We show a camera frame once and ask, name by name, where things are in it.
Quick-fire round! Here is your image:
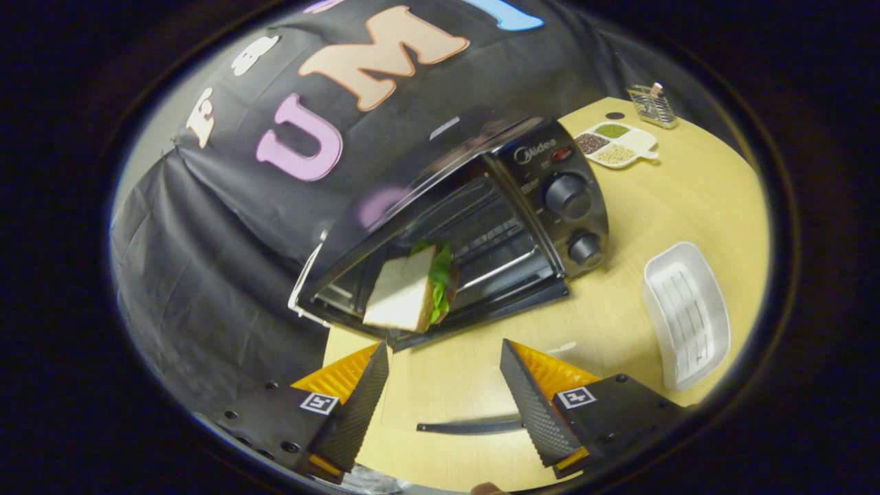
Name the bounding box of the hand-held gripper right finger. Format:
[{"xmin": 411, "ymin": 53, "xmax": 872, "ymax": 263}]
[{"xmin": 500, "ymin": 338, "xmax": 692, "ymax": 480}]

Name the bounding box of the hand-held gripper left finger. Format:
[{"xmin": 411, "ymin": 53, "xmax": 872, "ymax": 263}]
[{"xmin": 206, "ymin": 342, "xmax": 391, "ymax": 482}]

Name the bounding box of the sandwich with lettuce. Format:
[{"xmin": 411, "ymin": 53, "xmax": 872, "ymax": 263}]
[{"xmin": 362, "ymin": 241, "xmax": 460, "ymax": 334}]

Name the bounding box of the black toaster oven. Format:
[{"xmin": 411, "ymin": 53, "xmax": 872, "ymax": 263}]
[{"xmin": 289, "ymin": 117, "xmax": 611, "ymax": 436}]

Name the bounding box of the crumpled clear plastic bag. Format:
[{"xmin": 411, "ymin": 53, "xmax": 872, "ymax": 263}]
[{"xmin": 340, "ymin": 464, "xmax": 413, "ymax": 494}]

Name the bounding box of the white plastic tray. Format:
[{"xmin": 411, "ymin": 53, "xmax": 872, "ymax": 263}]
[{"xmin": 641, "ymin": 241, "xmax": 732, "ymax": 393}]

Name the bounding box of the white divided dish of grains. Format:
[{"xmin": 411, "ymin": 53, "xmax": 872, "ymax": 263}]
[{"xmin": 574, "ymin": 122, "xmax": 659, "ymax": 170}]

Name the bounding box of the clear mesh holder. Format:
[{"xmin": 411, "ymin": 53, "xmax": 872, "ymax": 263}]
[{"xmin": 626, "ymin": 82, "xmax": 679, "ymax": 130}]

